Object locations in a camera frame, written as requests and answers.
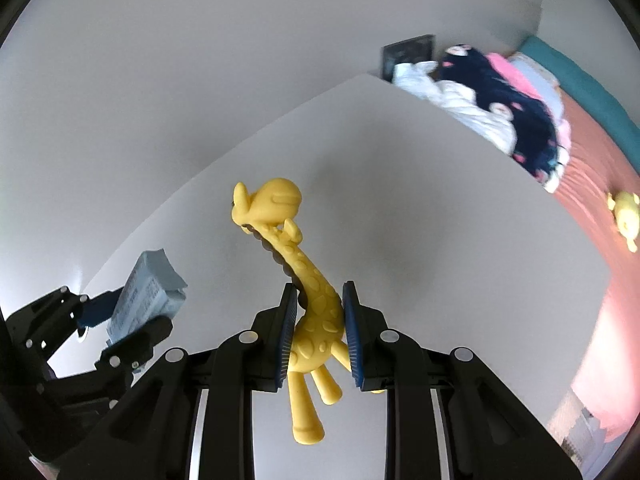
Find pink bed mattress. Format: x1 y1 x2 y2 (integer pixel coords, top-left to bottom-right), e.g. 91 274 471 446
554 92 640 441

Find navy patterned garment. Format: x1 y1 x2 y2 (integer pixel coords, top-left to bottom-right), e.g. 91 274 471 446
440 44 559 188

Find white crumpled cloth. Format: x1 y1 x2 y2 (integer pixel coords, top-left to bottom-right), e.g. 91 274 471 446
392 61 516 155

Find light blue folded blanket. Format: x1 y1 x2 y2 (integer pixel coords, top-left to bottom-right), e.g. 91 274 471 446
508 52 564 122

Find black picture frame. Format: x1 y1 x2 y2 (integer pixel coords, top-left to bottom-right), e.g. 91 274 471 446
381 35 435 82

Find teal pillow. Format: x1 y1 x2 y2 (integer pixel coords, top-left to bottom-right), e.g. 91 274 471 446
518 36 639 172

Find yellow duck plush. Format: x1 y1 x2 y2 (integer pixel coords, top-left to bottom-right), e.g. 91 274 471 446
606 191 639 254

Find yellow giraffe teether toy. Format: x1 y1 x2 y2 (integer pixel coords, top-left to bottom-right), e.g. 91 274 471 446
231 178 352 445

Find light blue wipes packet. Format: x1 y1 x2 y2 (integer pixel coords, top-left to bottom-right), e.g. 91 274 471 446
106 249 188 346

